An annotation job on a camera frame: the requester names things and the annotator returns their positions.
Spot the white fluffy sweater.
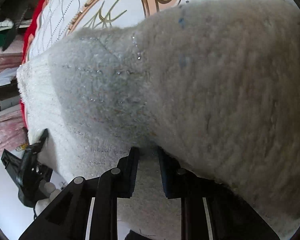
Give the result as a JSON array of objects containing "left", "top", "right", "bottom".
[{"left": 17, "top": 0, "right": 300, "bottom": 239}]

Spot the pile of folded clothes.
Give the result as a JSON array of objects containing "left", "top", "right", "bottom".
[{"left": 0, "top": 0, "right": 51, "bottom": 53}]

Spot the pink floral curtain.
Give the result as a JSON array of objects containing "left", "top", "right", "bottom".
[{"left": 0, "top": 35, "right": 30, "bottom": 160}]

